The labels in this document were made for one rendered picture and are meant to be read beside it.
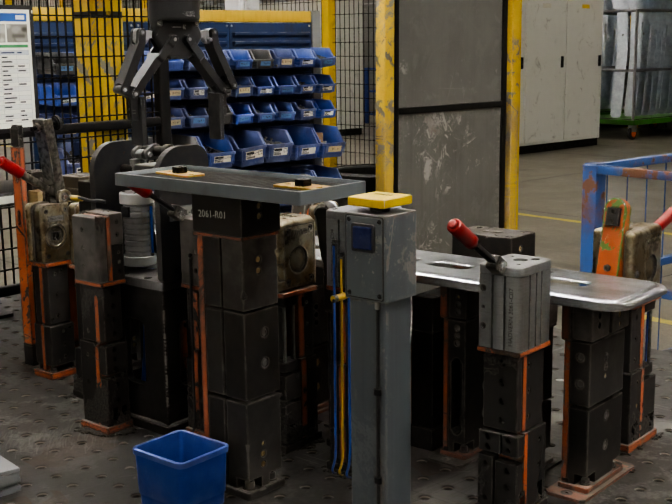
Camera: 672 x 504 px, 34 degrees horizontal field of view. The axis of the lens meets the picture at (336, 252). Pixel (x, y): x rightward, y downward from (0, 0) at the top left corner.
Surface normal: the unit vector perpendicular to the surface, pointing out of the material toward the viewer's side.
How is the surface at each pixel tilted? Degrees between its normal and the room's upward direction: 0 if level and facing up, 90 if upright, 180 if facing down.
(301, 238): 90
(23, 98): 90
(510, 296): 90
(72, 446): 0
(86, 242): 90
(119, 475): 0
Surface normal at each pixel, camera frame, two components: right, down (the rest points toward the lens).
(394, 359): 0.77, 0.11
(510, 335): -0.64, 0.15
